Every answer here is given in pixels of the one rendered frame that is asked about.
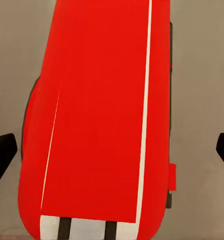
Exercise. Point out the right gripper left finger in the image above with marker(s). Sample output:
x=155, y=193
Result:
x=8, y=149

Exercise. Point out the coffee table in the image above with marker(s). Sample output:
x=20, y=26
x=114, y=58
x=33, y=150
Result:
x=197, y=110

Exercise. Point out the radio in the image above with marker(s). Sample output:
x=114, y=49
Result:
x=95, y=134

